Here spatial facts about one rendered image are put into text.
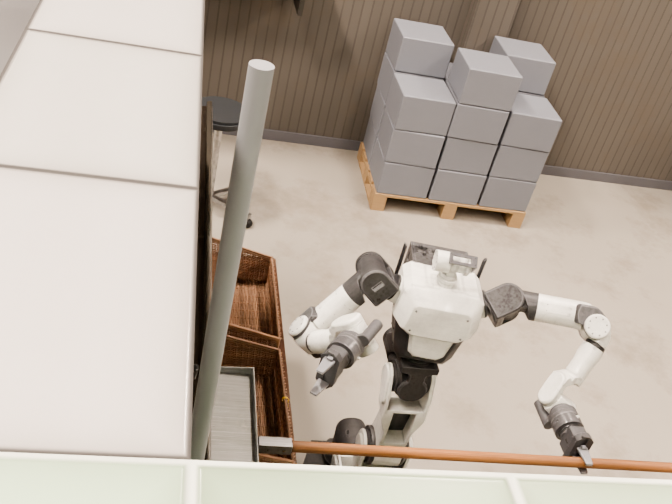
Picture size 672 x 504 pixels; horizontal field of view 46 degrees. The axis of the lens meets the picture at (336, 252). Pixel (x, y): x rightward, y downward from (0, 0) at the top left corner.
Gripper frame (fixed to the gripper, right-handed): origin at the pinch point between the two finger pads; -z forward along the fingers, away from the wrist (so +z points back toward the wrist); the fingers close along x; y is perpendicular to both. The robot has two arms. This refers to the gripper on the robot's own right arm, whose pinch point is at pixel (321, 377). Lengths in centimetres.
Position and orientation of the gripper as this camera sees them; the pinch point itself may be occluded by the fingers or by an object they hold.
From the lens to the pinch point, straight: 215.6
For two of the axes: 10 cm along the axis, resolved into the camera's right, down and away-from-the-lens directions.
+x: 2.1, -8.0, -5.6
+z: 4.6, -4.2, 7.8
